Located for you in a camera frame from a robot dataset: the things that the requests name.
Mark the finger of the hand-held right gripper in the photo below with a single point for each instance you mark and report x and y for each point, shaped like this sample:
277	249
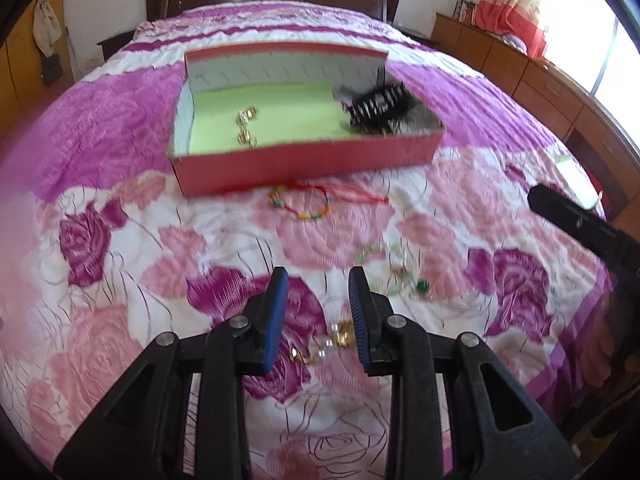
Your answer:
575	220

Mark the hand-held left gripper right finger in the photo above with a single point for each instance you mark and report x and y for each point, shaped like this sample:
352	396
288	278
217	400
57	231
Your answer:
360	320

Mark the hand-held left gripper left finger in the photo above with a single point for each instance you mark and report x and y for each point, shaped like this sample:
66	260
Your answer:
275	320

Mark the red cardboard box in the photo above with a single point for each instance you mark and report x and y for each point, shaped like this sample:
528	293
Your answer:
300	165

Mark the black bow hair claw clip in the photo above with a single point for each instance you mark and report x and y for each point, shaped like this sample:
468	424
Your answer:
375	105

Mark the light green box at edge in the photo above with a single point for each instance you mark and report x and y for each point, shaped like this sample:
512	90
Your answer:
570	172

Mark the dark green bead pendant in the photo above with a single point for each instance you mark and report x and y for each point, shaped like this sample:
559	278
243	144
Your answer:
423	286

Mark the wooden dresser cabinet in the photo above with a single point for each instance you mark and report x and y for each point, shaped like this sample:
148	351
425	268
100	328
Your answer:
500	60

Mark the window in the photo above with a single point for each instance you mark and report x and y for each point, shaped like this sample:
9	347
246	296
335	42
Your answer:
595	35

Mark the green paper liner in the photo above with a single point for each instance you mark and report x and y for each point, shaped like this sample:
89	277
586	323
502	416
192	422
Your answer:
290	110

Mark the floral cream and red curtain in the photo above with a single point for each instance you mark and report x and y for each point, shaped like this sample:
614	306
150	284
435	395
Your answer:
520	5

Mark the row of books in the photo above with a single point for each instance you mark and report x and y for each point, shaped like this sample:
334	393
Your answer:
465	10

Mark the pink floral bedspread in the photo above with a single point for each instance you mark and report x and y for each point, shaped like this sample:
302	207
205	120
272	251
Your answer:
125	125

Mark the dark wooden nightstand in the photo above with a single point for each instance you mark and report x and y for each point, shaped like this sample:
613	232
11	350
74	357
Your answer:
115	45

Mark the white stick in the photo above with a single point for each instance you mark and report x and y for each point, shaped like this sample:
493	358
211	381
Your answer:
74	52

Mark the black hanging bag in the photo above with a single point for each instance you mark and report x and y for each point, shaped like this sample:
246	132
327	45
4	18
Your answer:
51	70

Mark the wooden wardrobe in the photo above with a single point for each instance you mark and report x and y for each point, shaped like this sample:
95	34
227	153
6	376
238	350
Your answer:
15	75

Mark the cream cloth bag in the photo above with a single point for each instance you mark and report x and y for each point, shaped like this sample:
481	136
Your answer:
46	25

